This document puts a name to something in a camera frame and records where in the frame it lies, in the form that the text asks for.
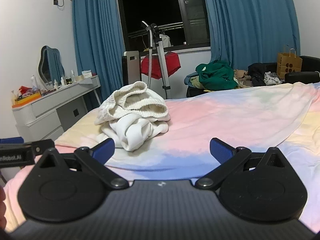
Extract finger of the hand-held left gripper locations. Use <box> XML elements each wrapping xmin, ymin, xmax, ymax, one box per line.
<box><xmin>31</xmin><ymin>141</ymin><xmax>55</xmax><ymax>157</ymax></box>

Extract white sweatshirt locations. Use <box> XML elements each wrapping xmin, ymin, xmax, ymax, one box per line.
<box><xmin>94</xmin><ymin>81</ymin><xmax>171</xmax><ymax>152</ymax></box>

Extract white patterned cloth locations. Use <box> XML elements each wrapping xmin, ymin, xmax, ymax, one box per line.
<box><xmin>264</xmin><ymin>72</ymin><xmax>282</xmax><ymax>86</ymax></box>

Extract wavy vanity mirror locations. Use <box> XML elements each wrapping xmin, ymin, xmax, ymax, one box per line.
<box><xmin>38</xmin><ymin>45</ymin><xmax>66</xmax><ymax>84</ymax></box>

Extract pastel rainbow blanket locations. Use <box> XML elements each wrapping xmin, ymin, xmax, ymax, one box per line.
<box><xmin>0</xmin><ymin>81</ymin><xmax>320</xmax><ymax>232</ymax></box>

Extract row of small bottles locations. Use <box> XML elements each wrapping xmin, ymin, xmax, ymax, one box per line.
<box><xmin>30</xmin><ymin>70</ymin><xmax>78</xmax><ymax>91</ymax></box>

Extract green garment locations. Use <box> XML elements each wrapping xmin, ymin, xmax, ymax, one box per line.
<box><xmin>195</xmin><ymin>60</ymin><xmax>238</xmax><ymax>91</ymax></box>

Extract orange tray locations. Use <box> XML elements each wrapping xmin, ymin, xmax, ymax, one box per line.
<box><xmin>11</xmin><ymin>91</ymin><xmax>42</xmax><ymax>106</ymax></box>

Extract garment steamer stand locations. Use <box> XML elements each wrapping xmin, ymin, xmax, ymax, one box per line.
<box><xmin>141</xmin><ymin>21</ymin><xmax>173</xmax><ymax>99</ymax></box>

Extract brown paper bag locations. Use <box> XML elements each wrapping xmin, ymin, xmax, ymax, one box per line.
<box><xmin>277</xmin><ymin>44</ymin><xmax>303</xmax><ymax>79</ymax></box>

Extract white panel heater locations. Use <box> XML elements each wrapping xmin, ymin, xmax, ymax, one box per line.
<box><xmin>122</xmin><ymin>50</ymin><xmax>141</xmax><ymax>87</ymax></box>

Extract red garment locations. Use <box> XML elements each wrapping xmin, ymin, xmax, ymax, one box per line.
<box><xmin>141</xmin><ymin>51</ymin><xmax>181</xmax><ymax>79</ymax></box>

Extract black clothes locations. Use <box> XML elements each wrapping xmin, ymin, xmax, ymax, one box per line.
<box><xmin>247</xmin><ymin>62</ymin><xmax>271</xmax><ymax>87</ymax></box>

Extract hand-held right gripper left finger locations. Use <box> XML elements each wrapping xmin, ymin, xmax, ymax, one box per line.
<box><xmin>37</xmin><ymin>138</ymin><xmax>129</xmax><ymax>190</ymax></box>

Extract beige clothes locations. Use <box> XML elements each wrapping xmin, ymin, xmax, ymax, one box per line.
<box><xmin>234</xmin><ymin>69</ymin><xmax>253</xmax><ymax>88</ymax></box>

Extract yellow-green cloth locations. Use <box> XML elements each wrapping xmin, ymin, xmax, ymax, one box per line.
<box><xmin>189</xmin><ymin>76</ymin><xmax>206</xmax><ymax>91</ymax></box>

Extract dark window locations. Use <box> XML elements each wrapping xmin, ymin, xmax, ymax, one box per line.
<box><xmin>116</xmin><ymin>0</ymin><xmax>211</xmax><ymax>53</ymax></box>

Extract blue curtain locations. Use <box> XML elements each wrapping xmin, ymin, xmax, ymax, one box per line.
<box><xmin>201</xmin><ymin>0</ymin><xmax>300</xmax><ymax>71</ymax></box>
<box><xmin>72</xmin><ymin>0</ymin><xmax>126</xmax><ymax>105</ymax></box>

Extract white hanging garment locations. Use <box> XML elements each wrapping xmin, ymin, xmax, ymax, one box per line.
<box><xmin>159</xmin><ymin>34</ymin><xmax>172</xmax><ymax>48</ymax></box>

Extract white dressing table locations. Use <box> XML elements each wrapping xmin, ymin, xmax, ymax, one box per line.
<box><xmin>12</xmin><ymin>74</ymin><xmax>102</xmax><ymax>141</ymax></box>

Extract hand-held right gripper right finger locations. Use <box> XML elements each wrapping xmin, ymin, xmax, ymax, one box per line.
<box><xmin>195</xmin><ymin>137</ymin><xmax>289</xmax><ymax>190</ymax></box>

